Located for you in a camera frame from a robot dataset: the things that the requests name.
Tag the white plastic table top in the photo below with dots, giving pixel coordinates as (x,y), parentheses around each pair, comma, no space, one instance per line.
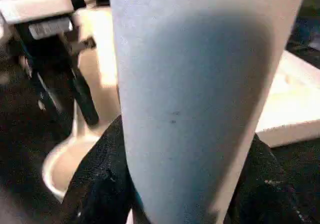
(287,104)

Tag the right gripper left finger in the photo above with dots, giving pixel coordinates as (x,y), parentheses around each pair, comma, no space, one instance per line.
(100,179)

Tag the black mat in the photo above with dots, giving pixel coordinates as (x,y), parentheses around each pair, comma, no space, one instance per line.
(25,134)

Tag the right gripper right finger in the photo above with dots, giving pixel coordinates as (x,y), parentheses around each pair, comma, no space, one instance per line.
(265,191)

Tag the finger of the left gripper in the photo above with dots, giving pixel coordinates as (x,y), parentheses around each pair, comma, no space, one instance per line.
(86,101)

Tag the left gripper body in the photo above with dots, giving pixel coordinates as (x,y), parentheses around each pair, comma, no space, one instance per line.
(47,56)

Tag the white plastic table leg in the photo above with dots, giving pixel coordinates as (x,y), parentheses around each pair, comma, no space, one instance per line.
(200,96)

